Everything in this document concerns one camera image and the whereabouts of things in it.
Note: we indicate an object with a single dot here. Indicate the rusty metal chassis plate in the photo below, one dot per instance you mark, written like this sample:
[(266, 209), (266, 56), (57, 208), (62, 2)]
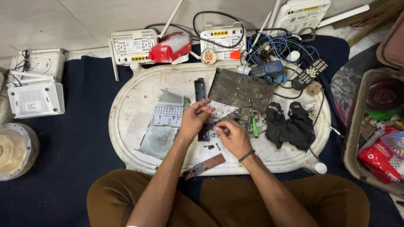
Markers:
[(240, 90)]

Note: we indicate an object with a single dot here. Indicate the black remote control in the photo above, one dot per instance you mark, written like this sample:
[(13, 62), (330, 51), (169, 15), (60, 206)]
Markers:
[(309, 74)]

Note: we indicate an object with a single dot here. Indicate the green circuit board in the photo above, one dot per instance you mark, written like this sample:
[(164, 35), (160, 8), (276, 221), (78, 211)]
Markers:
[(244, 118)]

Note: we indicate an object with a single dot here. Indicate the beige wall socket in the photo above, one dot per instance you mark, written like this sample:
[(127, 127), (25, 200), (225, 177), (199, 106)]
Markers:
[(314, 88)]

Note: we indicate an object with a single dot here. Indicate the round white orange socket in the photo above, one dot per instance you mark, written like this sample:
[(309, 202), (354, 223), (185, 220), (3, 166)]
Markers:
[(209, 56)]

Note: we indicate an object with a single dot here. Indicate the red and white plastic bag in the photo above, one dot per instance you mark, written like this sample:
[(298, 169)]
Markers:
[(167, 49)]

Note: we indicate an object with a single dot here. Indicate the grey patterned cloth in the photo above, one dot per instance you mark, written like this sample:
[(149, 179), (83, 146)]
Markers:
[(347, 82)]

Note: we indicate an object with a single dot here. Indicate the white router with yellow ports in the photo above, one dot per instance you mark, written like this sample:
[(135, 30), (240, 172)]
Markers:
[(132, 45)]

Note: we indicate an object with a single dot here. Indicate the black wristband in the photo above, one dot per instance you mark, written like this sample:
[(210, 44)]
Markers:
[(246, 155)]

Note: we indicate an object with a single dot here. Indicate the person's left hand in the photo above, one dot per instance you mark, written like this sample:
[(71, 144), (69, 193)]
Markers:
[(189, 121)]

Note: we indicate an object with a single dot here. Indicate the grey metal cover plate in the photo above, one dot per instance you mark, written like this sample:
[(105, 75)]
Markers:
[(156, 140)]

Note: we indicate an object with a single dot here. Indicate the cardboard box with packets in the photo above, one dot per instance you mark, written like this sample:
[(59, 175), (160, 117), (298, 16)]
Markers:
[(378, 135)]

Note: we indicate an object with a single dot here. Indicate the person's right hand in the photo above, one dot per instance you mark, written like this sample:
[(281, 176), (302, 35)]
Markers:
[(235, 140)]

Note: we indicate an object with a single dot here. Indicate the brown circuit board strip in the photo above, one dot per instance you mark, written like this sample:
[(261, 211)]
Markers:
[(205, 166)]

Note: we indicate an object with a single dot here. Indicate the blue phone handset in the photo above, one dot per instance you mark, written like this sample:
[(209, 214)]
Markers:
[(266, 68)]

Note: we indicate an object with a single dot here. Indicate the dark blue floor mat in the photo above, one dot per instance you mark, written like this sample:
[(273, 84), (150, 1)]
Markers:
[(75, 142)]

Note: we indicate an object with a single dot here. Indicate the black glove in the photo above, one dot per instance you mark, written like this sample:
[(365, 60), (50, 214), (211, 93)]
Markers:
[(274, 124), (299, 129)]

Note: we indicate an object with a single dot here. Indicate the white router with long antennas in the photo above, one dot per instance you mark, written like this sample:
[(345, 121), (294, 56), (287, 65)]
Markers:
[(299, 15)]

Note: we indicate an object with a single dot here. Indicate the white oval plastic tray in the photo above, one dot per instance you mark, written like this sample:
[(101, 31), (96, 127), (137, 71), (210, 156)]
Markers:
[(139, 104)]

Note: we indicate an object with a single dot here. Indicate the round metal plaster-filled pot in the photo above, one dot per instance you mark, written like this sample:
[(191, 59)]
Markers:
[(15, 151)]

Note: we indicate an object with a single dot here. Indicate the person's brown trousers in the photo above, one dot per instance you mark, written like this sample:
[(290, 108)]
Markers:
[(315, 201)]

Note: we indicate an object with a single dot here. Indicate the clear screwdriver bit case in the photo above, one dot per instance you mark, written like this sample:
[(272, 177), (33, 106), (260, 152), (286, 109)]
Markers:
[(168, 110)]

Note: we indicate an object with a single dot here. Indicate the small black screws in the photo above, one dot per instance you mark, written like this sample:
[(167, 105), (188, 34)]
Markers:
[(210, 146)]

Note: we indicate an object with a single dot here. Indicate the orange plastic cap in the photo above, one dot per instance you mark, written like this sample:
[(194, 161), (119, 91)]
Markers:
[(235, 55)]

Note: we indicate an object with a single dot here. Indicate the white square vented router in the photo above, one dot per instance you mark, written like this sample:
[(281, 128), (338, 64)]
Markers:
[(36, 100)]

